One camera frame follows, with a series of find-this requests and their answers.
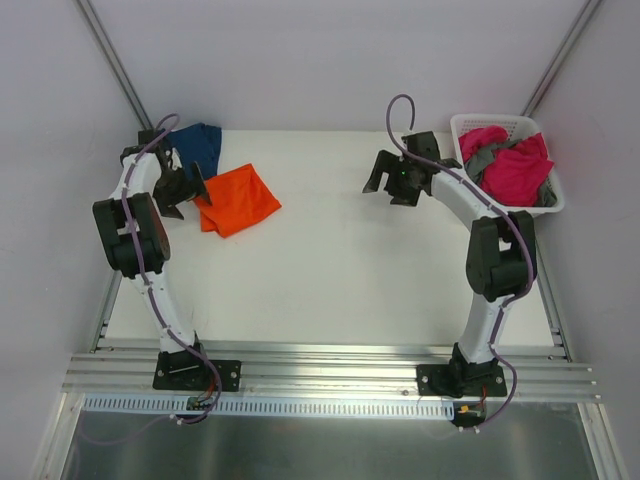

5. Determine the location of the orange t shirt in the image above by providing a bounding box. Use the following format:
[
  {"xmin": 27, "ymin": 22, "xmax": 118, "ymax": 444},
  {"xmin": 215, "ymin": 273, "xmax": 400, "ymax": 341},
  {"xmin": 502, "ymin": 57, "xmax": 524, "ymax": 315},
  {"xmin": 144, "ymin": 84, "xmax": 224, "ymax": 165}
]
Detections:
[{"xmin": 194, "ymin": 164, "xmax": 282, "ymax": 238}]

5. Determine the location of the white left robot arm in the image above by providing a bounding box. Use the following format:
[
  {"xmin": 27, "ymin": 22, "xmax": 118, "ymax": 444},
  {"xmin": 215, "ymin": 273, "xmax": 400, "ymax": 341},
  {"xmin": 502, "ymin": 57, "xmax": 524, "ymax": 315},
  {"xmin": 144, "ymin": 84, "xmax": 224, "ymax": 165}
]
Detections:
[{"xmin": 92, "ymin": 127, "xmax": 216, "ymax": 393}]

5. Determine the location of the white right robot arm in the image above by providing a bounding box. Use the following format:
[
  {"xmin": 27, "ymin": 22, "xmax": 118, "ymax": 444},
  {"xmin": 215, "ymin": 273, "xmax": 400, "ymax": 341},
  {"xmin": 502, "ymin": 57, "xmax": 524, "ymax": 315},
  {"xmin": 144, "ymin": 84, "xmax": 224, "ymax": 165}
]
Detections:
[{"xmin": 363, "ymin": 132, "xmax": 537, "ymax": 398}]

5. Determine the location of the blue folded t shirt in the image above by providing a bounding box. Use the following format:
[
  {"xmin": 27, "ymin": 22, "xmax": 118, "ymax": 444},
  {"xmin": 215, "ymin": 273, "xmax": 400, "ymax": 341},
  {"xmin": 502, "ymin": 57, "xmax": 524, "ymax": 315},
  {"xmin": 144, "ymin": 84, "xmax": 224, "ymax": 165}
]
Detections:
[{"xmin": 167, "ymin": 123, "xmax": 223, "ymax": 180}]

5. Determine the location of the grey t shirt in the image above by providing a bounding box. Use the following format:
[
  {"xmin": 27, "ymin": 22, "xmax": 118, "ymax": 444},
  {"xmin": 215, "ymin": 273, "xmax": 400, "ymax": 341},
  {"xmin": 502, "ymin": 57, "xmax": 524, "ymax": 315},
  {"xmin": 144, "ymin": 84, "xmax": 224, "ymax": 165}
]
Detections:
[{"xmin": 462, "ymin": 138, "xmax": 558, "ymax": 208}]

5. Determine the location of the pink t shirt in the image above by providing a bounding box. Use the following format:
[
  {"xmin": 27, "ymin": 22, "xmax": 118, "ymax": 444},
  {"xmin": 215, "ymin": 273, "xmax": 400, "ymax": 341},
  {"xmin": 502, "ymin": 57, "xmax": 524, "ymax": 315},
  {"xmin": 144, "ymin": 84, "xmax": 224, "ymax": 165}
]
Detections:
[{"xmin": 458, "ymin": 125, "xmax": 555, "ymax": 207}]

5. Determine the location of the white plastic basket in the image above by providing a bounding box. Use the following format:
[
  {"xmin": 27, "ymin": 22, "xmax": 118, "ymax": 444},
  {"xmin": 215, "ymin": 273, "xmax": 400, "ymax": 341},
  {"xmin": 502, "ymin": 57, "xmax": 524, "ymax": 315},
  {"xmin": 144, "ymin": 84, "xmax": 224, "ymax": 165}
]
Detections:
[{"xmin": 450, "ymin": 114, "xmax": 565, "ymax": 216}]

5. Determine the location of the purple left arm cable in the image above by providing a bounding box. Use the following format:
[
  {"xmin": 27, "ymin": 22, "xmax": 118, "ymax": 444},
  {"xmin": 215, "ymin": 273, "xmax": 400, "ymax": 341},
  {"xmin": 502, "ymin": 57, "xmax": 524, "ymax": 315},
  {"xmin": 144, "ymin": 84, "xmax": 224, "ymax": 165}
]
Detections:
[{"xmin": 79, "ymin": 112, "xmax": 224, "ymax": 446}]

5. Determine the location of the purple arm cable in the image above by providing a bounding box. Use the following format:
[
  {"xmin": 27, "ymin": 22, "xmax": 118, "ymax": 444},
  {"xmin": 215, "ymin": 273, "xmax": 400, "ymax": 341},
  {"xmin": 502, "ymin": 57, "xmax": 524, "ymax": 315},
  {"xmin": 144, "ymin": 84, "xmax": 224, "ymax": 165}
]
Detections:
[
  {"xmin": 79, "ymin": 112, "xmax": 224, "ymax": 446},
  {"xmin": 384, "ymin": 94, "xmax": 534, "ymax": 441}
]

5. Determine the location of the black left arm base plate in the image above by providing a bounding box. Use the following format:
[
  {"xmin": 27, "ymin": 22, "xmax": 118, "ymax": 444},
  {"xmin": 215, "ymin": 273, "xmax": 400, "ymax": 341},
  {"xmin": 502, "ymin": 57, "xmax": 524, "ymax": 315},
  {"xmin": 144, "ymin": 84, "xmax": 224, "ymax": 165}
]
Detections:
[{"xmin": 152, "ymin": 359, "xmax": 242, "ymax": 392}]

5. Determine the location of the right corner aluminium post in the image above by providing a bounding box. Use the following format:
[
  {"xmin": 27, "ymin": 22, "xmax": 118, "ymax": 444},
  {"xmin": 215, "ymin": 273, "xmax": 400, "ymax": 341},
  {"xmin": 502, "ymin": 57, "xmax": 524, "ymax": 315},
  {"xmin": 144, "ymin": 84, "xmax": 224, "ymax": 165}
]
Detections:
[{"xmin": 520, "ymin": 0, "xmax": 605, "ymax": 117}]

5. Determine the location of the corner aluminium post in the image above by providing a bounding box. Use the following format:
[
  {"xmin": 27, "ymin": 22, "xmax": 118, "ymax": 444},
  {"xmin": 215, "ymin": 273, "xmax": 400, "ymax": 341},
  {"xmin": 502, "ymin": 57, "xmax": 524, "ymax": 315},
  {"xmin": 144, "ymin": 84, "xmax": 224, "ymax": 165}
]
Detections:
[
  {"xmin": 72, "ymin": 0, "xmax": 152, "ymax": 129},
  {"xmin": 520, "ymin": 0, "xmax": 605, "ymax": 117}
]

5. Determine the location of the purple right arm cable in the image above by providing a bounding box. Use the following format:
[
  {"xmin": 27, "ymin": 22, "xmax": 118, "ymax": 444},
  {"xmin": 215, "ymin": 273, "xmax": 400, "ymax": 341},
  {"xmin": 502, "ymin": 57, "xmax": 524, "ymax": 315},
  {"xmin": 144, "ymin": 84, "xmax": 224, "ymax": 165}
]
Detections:
[{"xmin": 384, "ymin": 94, "xmax": 534, "ymax": 441}]

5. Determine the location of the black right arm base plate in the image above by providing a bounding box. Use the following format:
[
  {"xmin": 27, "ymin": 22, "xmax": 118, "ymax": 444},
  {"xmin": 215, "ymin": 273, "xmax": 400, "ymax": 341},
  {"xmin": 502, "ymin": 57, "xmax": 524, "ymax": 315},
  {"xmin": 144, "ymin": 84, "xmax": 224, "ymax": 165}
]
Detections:
[{"xmin": 416, "ymin": 360, "xmax": 507, "ymax": 399}]

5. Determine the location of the left corner aluminium post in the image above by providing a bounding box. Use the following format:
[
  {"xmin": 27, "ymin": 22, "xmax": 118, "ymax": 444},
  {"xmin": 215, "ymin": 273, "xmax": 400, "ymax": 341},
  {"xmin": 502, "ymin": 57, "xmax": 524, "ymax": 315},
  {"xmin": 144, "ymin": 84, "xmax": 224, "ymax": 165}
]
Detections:
[{"xmin": 72, "ymin": 0, "xmax": 152, "ymax": 129}]

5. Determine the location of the white slotted cable duct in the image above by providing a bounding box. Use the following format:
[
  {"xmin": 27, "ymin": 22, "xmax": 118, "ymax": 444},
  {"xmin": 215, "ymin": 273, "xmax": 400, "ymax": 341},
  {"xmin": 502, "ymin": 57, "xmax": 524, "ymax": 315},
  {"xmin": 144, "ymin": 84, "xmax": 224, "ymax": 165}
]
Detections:
[{"xmin": 83, "ymin": 394, "xmax": 454, "ymax": 421}]

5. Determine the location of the aluminium front mounting rail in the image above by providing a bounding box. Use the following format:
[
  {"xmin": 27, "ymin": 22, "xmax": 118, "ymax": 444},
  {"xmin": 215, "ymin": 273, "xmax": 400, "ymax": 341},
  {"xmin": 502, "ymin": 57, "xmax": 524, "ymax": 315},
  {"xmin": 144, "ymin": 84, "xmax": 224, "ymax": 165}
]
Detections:
[{"xmin": 62, "ymin": 339, "xmax": 604, "ymax": 403}]

